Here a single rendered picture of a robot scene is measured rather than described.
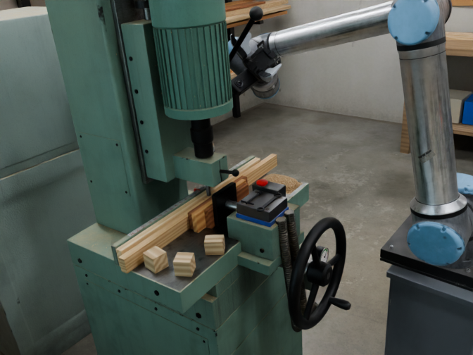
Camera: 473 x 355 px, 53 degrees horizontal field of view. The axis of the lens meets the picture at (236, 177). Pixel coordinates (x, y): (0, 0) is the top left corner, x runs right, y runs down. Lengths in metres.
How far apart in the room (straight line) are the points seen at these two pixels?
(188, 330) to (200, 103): 0.59
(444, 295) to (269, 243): 0.70
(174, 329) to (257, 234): 0.38
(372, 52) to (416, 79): 3.34
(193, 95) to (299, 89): 3.99
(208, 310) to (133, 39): 0.69
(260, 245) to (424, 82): 0.58
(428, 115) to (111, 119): 0.83
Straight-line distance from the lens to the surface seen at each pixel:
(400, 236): 1.79
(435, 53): 1.28
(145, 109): 1.27
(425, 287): 1.67
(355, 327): 2.29
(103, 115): 1.34
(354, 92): 4.78
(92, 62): 1.31
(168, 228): 1.21
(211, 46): 1.12
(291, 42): 1.58
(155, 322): 1.41
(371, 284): 2.53
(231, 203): 1.25
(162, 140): 1.27
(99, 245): 1.48
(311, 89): 5.01
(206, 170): 1.24
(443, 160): 1.36
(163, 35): 1.14
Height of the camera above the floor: 1.56
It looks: 25 degrees down
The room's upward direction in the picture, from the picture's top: 5 degrees counter-clockwise
